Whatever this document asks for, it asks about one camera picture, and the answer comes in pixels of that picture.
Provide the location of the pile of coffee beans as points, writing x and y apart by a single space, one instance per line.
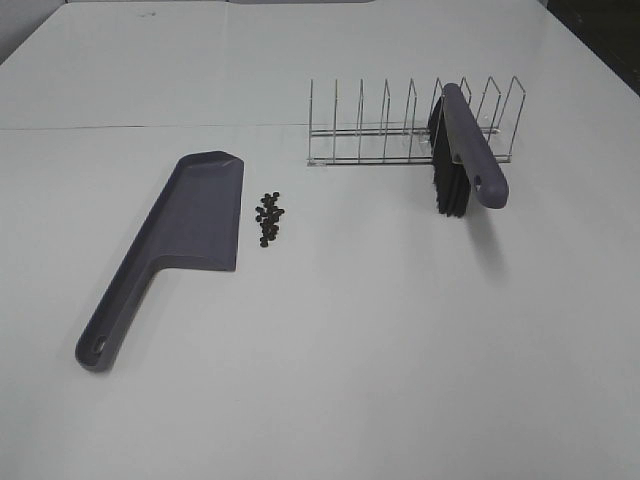
268 215

